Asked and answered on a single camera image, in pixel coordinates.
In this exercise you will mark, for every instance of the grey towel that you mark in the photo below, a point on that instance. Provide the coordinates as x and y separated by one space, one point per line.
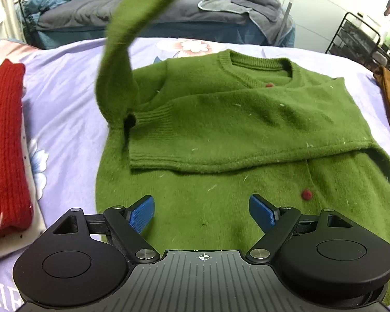
247 3

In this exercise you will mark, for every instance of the purple floral bedsheet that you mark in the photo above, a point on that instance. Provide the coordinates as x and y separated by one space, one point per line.
68 104

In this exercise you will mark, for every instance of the red knit sweater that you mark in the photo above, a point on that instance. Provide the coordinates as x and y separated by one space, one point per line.
6 136

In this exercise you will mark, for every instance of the grey quilt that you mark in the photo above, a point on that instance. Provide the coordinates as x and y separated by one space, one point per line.
84 13

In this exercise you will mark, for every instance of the white pole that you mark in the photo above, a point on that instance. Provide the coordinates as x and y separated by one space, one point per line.
290 3

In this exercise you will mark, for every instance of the white bottle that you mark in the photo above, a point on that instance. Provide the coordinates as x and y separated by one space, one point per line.
387 29

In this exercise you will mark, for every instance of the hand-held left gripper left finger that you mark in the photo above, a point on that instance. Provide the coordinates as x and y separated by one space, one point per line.
143 213

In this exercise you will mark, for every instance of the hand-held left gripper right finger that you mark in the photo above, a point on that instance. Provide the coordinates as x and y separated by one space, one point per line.
261 211

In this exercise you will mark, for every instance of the green knit sweater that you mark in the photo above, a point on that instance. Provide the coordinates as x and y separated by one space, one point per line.
247 120

